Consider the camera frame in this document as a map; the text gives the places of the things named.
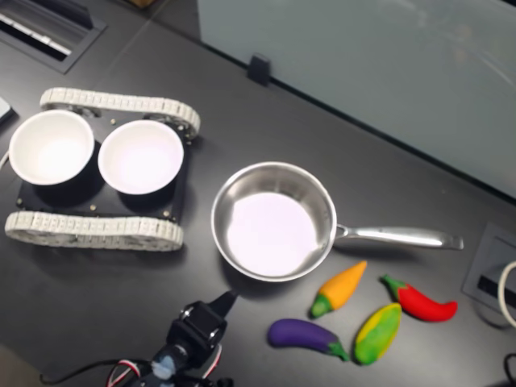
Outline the orange toy carrot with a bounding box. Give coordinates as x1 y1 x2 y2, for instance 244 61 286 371
309 260 368 320

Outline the pale grey putty lump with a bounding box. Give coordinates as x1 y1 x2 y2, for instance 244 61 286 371
151 350 178 379

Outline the purple toy aubergine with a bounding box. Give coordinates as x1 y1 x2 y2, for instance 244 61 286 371
268 318 351 363

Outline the tracked vehicle with white tracks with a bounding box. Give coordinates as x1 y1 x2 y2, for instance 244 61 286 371
4 87 202 252

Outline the yellow green toy corn cob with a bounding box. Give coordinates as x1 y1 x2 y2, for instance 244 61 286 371
353 302 403 367

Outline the white bowl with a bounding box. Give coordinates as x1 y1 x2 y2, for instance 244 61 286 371
8 110 96 186
98 119 185 195

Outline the red toy chilli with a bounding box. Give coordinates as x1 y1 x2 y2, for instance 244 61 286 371
381 273 460 323

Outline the black partition clip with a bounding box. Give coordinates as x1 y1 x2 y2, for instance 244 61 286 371
246 53 272 86

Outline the frosted glass desk partition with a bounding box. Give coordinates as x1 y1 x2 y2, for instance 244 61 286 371
196 0 516 198

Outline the grey flat device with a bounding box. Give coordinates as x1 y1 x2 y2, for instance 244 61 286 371
0 96 19 126

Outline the steel pan with long handle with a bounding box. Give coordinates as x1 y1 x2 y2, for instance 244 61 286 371
210 160 464 283

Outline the long black camera cable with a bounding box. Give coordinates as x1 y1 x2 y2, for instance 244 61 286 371
39 357 154 383

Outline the grey table cable box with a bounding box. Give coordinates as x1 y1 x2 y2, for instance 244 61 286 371
461 220 516 311

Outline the thick white cable loop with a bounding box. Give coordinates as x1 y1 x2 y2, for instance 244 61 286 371
497 260 516 328

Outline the black table cable tray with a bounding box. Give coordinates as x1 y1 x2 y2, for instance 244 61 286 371
0 0 109 74

